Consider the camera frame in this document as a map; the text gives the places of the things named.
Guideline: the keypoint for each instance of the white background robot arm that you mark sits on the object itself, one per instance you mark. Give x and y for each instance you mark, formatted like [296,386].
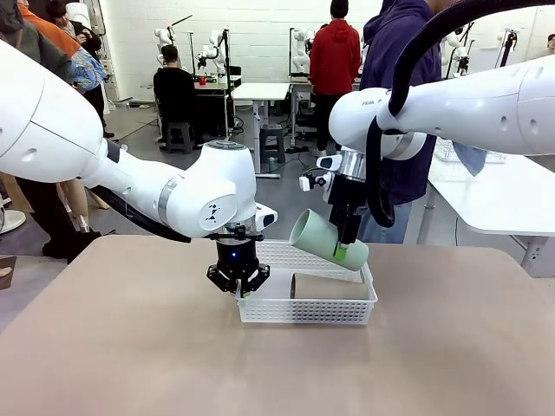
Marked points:
[453,43]
[212,52]
[164,41]
[300,47]

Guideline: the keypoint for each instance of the person in green coat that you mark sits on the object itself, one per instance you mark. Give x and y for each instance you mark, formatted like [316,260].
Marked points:
[52,60]

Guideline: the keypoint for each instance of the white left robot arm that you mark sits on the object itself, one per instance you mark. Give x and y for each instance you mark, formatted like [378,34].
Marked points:
[65,130]

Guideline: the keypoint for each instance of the black camera tripod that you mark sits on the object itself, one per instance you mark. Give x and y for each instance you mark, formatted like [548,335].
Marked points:
[508,47]

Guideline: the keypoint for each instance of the seated person in grey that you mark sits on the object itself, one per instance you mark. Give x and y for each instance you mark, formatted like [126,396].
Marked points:
[550,43]

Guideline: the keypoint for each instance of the dark plastic stool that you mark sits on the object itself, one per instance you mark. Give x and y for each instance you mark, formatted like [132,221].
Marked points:
[180,138]

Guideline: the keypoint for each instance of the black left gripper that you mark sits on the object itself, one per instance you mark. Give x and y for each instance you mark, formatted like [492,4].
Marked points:
[237,255]

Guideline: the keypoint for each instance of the person in orange jacket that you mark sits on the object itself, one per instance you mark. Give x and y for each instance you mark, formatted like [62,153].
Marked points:
[86,69]

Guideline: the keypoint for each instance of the white round fan base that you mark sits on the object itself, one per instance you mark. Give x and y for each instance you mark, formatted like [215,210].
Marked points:
[11,221]

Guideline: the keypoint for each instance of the white side table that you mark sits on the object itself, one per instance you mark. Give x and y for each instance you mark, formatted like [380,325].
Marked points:
[498,203]

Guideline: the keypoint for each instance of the brown tall cup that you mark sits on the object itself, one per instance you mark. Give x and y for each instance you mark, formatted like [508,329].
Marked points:
[329,288]

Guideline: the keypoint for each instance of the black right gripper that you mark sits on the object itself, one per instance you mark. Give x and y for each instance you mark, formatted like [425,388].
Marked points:
[349,193]

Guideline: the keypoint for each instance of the black floor power strip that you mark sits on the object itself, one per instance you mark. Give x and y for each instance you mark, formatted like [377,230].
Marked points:
[299,149]

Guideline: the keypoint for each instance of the person with dark hair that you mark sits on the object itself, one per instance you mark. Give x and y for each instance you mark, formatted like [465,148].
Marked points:
[69,17]

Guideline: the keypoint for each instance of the dark workbench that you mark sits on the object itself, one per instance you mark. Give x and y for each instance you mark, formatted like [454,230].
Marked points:
[212,95]

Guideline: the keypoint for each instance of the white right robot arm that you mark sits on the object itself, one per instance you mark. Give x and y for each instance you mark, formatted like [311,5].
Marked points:
[477,104]

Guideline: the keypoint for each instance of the person in red hoodie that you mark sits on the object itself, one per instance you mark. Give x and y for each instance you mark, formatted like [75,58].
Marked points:
[334,56]

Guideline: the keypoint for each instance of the white perforated plastic basket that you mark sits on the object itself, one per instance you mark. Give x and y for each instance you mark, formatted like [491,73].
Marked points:
[303,312]

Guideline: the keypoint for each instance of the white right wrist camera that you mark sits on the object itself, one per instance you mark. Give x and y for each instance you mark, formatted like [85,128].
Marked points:
[313,182]

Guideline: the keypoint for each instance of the person in purple jacket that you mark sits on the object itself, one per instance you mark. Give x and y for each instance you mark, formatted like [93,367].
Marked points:
[377,56]

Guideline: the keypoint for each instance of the grey plastic stool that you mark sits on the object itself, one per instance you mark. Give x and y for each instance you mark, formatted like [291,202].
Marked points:
[272,143]

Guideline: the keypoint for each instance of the white standing desk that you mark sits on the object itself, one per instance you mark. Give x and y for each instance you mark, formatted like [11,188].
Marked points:
[260,91]

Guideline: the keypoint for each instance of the person in black clothes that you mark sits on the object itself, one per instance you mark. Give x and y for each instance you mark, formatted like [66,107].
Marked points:
[173,86]

